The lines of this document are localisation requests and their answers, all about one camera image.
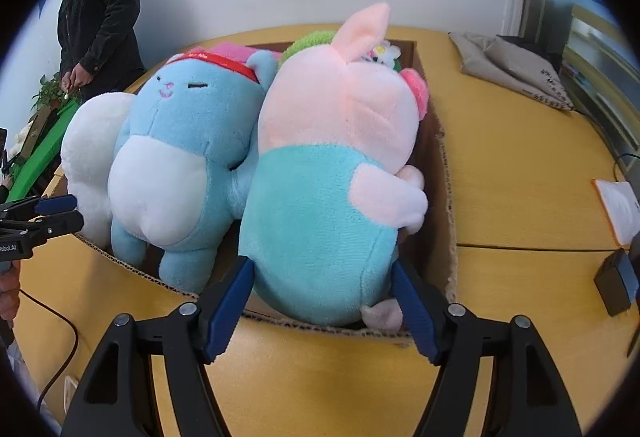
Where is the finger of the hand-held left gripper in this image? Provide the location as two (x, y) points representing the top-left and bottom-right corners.
(0, 194), (78, 220)
(0, 210), (85, 243)

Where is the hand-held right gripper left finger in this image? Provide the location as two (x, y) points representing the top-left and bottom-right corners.
(60, 256), (257, 437)

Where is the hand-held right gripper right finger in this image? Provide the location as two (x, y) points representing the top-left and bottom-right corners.
(391, 261), (583, 437)

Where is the white plush toy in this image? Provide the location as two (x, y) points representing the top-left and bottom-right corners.
(60, 92), (136, 250)

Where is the cardboard box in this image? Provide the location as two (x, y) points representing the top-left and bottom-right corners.
(37, 37), (458, 348)

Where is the blue plush toy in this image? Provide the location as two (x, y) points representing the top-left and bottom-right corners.
(107, 50), (281, 293)

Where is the pink pig plush toy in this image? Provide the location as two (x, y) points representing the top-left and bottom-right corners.
(237, 2), (431, 333)

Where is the pink striped plush toy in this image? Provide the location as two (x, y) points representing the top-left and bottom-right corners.
(207, 41), (283, 68)

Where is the green plush toy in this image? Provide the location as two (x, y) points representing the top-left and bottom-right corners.
(277, 30), (403, 73)

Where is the person's left hand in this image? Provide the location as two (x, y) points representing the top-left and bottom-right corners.
(0, 262), (21, 323)

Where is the green cloth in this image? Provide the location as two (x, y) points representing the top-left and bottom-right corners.
(7, 100), (81, 203)

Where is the green potted plant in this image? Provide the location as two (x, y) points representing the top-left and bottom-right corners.
(30, 72), (76, 118)

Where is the black power adapter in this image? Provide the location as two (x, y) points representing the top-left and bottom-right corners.
(594, 247), (640, 317)

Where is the white paper with orange edge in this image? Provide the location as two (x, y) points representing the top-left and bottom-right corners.
(591, 177), (640, 248)

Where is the grey cloth bag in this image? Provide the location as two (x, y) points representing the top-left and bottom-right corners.
(448, 31), (576, 113)

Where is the dark cloth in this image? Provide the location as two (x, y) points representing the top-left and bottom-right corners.
(495, 34), (566, 68)

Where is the black cable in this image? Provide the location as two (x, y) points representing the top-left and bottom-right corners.
(20, 289), (78, 398)
(612, 152), (640, 183)

